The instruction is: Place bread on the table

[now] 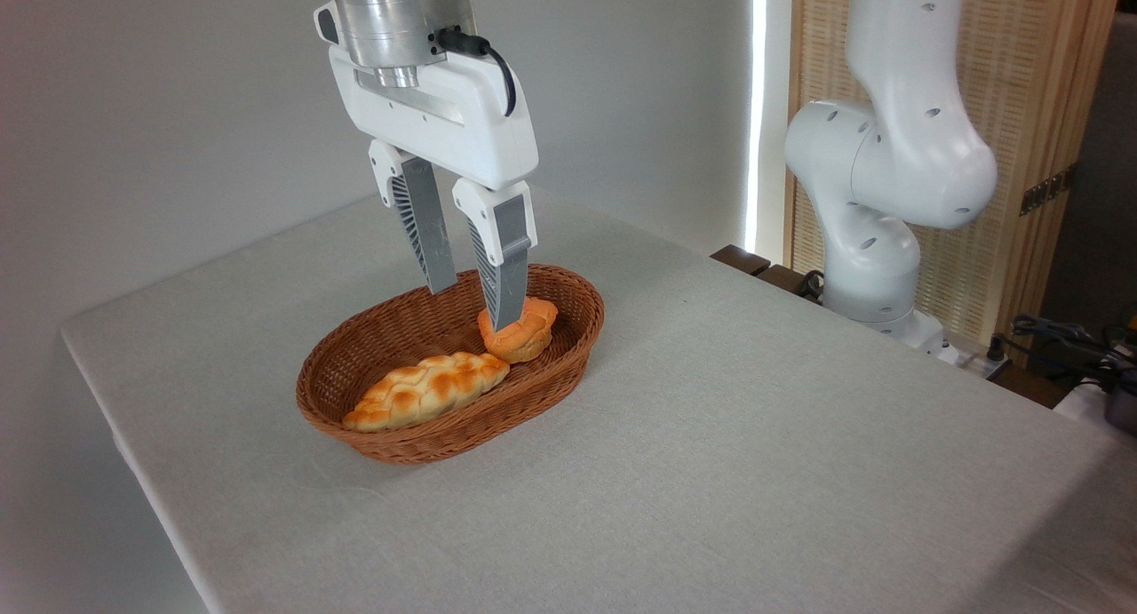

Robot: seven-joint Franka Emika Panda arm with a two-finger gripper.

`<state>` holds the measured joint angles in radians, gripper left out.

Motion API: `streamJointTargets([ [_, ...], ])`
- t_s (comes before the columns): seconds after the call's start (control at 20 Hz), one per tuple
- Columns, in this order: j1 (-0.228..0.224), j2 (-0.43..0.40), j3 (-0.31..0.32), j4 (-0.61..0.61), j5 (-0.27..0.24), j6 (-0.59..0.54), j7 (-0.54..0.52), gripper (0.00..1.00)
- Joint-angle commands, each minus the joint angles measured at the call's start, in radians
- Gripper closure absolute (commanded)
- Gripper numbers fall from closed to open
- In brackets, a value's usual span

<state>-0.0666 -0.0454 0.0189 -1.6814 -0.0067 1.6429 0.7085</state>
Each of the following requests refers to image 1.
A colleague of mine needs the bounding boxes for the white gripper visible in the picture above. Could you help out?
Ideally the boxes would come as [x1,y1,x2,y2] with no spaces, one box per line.
[313,0,540,332]

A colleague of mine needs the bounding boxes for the round orange bread bun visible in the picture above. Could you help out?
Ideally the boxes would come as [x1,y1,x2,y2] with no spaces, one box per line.
[477,296,560,364]

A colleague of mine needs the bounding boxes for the long braided bread loaf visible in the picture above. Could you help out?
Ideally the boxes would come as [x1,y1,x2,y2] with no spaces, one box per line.
[342,351,512,434]

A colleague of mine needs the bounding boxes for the brown wicker basket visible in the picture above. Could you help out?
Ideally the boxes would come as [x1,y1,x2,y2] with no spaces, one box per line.
[295,263,606,466]

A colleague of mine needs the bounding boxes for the light grey tablecloth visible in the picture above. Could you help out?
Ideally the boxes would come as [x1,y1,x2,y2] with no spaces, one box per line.
[60,165,1137,614]

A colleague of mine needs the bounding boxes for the bamboo folding screen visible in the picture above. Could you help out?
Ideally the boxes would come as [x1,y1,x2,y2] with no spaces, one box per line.
[786,0,1125,357]

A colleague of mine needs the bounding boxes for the black screen hinge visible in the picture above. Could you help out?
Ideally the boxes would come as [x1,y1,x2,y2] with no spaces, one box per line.
[1020,165,1078,217]

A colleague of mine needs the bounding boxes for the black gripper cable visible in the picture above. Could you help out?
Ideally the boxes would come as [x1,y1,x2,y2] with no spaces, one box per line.
[434,28,518,118]

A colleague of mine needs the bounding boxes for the black cable bundle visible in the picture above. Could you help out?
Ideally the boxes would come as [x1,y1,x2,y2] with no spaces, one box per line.
[1008,315,1137,393]

